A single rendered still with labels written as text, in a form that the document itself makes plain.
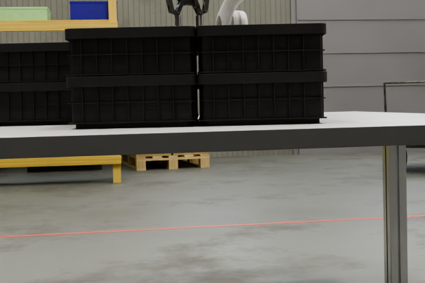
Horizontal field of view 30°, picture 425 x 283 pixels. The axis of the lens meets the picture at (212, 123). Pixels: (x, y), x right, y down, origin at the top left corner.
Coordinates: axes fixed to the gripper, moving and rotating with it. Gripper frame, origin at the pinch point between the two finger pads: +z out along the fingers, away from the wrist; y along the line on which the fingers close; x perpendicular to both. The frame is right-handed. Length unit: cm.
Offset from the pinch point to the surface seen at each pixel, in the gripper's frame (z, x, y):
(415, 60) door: -31, -711, -546
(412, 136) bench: 33, 92, -18
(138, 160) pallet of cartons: 80, -622, -131
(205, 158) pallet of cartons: 81, -617, -207
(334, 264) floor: 99, -93, -95
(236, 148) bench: 34, 86, 18
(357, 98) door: 17, -725, -462
